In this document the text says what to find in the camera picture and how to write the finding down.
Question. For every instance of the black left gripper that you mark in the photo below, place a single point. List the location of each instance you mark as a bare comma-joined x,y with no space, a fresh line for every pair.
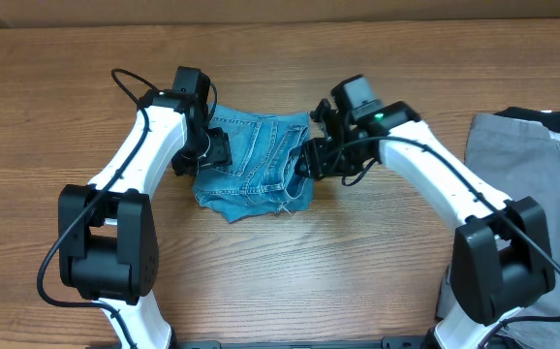
220,153

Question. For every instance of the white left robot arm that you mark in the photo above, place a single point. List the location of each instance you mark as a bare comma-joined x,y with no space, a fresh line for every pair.
108,248

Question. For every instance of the black folded garment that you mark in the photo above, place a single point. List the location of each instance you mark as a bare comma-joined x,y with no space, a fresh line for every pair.
550,120

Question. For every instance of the light blue denim jeans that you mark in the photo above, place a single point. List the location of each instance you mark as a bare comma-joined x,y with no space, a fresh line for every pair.
261,178

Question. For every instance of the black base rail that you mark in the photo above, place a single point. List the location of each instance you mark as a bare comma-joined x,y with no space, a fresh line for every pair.
390,342

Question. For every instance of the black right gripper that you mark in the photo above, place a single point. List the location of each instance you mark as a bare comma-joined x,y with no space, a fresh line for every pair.
313,151

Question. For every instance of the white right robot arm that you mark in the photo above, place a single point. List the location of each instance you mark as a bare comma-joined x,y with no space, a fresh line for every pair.
499,260

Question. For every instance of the brown cardboard back panel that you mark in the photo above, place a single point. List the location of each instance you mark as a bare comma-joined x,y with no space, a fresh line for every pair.
82,13

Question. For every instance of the grey folded garment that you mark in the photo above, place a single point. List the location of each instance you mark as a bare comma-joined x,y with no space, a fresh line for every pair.
522,159

